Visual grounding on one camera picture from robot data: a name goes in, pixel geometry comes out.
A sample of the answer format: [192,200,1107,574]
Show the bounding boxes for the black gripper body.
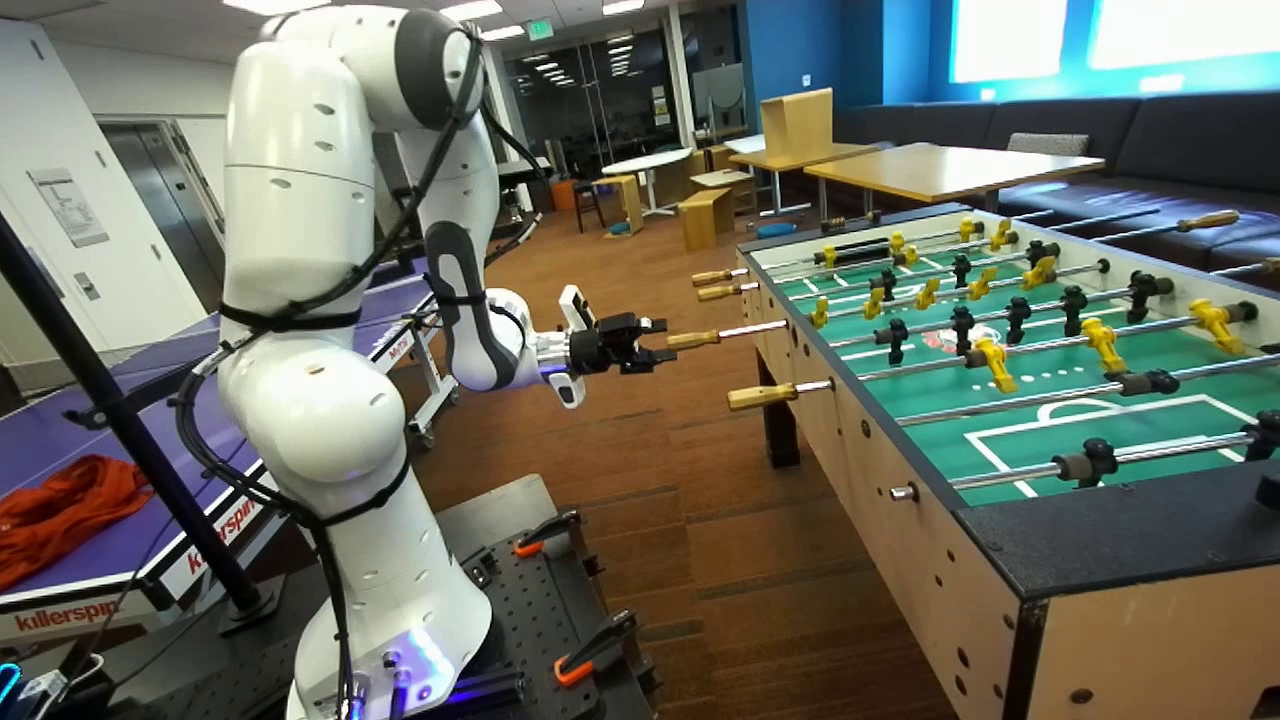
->
[569,311,643,379]

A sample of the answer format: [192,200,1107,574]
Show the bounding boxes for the yellow three-man foosball rod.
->
[726,290,1280,412]

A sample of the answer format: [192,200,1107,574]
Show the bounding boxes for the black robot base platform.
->
[97,471,662,720]

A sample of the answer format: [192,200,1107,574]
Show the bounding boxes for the yellow two-man foosball rod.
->
[692,216,1071,304]

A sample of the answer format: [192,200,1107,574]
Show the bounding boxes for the yellow goalie foosball rod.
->
[688,210,1016,286]

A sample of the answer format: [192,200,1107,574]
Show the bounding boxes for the black three-man foosball rod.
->
[797,202,1244,304]

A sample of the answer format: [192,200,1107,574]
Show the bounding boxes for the black five-man foosball rod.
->
[832,252,1280,372]

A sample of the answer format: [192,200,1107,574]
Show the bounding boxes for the black goalie foosball rod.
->
[882,401,1280,506]

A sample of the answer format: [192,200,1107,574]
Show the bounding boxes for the black two-man foosball rod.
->
[893,346,1280,433]

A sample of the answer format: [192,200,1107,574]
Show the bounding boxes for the wooden cube stool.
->
[671,185,740,257]

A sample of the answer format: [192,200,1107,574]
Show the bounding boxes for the small wooden crate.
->
[594,173,650,239]

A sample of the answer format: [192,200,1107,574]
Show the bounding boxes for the white round table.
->
[595,145,697,222]

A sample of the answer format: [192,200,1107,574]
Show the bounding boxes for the small light wooden table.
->
[726,135,887,220]

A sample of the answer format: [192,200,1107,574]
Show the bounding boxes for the tall wooden box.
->
[760,83,840,158]

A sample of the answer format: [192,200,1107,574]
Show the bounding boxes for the large light wooden table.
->
[800,141,1107,210]

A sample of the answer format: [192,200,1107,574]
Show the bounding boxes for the wooden foosball table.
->
[735,202,1280,720]

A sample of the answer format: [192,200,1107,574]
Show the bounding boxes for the grey chair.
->
[1000,129,1093,158]

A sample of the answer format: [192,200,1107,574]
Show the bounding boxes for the bright window pane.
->
[1079,0,1280,74]
[947,0,1071,88]

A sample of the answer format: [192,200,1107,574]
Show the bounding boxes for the black stand pole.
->
[0,216,291,637]

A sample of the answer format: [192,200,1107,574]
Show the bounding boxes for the orange cloth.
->
[0,450,155,594]

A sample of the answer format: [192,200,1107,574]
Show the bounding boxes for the dark blue bench sofa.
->
[832,88,1280,270]

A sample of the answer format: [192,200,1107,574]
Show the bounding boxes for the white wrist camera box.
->
[552,278,601,338]

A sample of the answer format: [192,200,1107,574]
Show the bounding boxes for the orange handled black clamp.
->
[507,505,588,559]
[548,607,642,691]

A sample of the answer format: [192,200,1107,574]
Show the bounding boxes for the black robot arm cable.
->
[173,24,552,720]

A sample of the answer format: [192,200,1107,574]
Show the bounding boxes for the white wall notice sheet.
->
[24,162,111,252]

